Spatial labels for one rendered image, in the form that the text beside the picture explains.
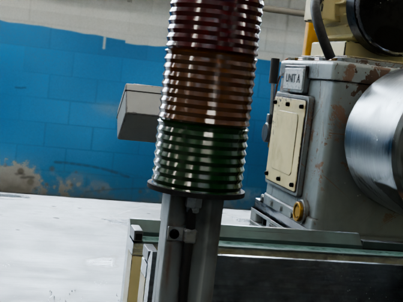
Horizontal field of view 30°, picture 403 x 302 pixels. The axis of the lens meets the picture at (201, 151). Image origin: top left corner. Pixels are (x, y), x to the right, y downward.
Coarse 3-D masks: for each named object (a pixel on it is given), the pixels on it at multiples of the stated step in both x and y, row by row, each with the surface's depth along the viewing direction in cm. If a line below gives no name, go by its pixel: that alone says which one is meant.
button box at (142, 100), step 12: (132, 84) 102; (132, 96) 101; (144, 96) 102; (156, 96) 102; (120, 108) 105; (132, 108) 100; (144, 108) 101; (156, 108) 101; (120, 120) 104; (132, 120) 101; (144, 120) 102; (156, 120) 102; (120, 132) 104; (132, 132) 104; (144, 132) 104; (156, 132) 104
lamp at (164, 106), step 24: (168, 48) 48; (168, 72) 47; (192, 72) 46; (216, 72) 45; (240, 72) 46; (168, 96) 47; (192, 96) 46; (216, 96) 46; (240, 96) 47; (192, 120) 46; (216, 120) 46; (240, 120) 47
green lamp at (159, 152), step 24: (168, 120) 47; (168, 144) 47; (192, 144) 46; (216, 144) 46; (240, 144) 47; (168, 168) 47; (192, 168) 46; (216, 168) 46; (240, 168) 48; (216, 192) 47
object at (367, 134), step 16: (384, 80) 122; (400, 80) 117; (368, 96) 122; (384, 96) 117; (400, 96) 112; (352, 112) 124; (368, 112) 119; (384, 112) 114; (400, 112) 110; (352, 128) 122; (368, 128) 117; (384, 128) 112; (400, 128) 109; (352, 144) 122; (368, 144) 116; (384, 144) 111; (400, 144) 109; (352, 160) 123; (368, 160) 117; (384, 160) 111; (400, 160) 109; (352, 176) 126; (368, 176) 119; (384, 176) 113; (400, 176) 109; (368, 192) 123; (384, 192) 116; (400, 192) 110; (384, 208) 127; (400, 208) 115
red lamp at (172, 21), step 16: (176, 0) 47; (192, 0) 46; (208, 0) 45; (224, 0) 45; (240, 0) 45; (256, 0) 46; (176, 16) 46; (192, 16) 46; (208, 16) 45; (224, 16) 45; (240, 16) 46; (256, 16) 47; (176, 32) 46; (192, 32) 46; (208, 32) 45; (224, 32) 45; (240, 32) 46; (256, 32) 47; (192, 48) 46; (208, 48) 45; (224, 48) 45; (240, 48) 46; (256, 48) 47
